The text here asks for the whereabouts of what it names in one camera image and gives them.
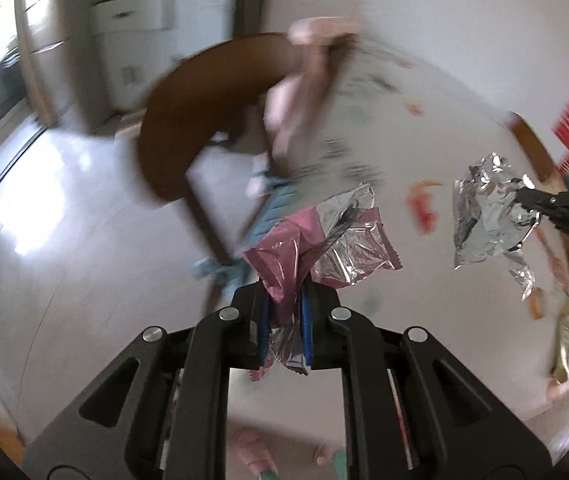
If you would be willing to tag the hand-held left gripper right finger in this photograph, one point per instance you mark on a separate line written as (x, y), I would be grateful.
(364, 360)

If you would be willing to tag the silver foil sheet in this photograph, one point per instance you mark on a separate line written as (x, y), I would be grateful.
(484, 220)

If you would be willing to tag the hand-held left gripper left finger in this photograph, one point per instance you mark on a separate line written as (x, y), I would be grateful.
(204, 360)

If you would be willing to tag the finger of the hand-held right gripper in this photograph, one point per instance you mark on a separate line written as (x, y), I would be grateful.
(539, 202)

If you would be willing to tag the brown wooden chair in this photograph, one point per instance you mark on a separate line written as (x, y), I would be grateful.
(204, 110)
(539, 155)

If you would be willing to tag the silver refrigerator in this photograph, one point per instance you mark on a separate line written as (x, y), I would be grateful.
(39, 35)

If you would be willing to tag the pink foil snack wrapper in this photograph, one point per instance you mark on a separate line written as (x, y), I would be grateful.
(284, 250)

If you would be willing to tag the pink cloth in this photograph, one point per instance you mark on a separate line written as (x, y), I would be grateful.
(294, 110)

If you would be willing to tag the white drawer cabinet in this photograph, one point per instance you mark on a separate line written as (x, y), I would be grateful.
(164, 35)

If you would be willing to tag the pink slipper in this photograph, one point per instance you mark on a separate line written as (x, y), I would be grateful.
(254, 452)

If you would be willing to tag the gold paper bag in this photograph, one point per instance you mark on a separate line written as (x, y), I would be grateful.
(564, 345)

